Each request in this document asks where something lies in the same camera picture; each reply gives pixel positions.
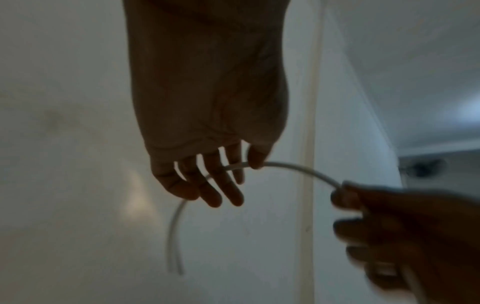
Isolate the person's left hand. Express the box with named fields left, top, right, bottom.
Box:
left=122, top=0, right=293, bottom=209

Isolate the person's right hand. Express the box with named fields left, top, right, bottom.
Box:
left=330, top=181, right=480, bottom=304

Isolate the dark round fixture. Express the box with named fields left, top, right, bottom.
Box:
left=406, top=158, right=447, bottom=179

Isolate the white cable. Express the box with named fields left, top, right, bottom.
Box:
left=165, top=161, right=429, bottom=304

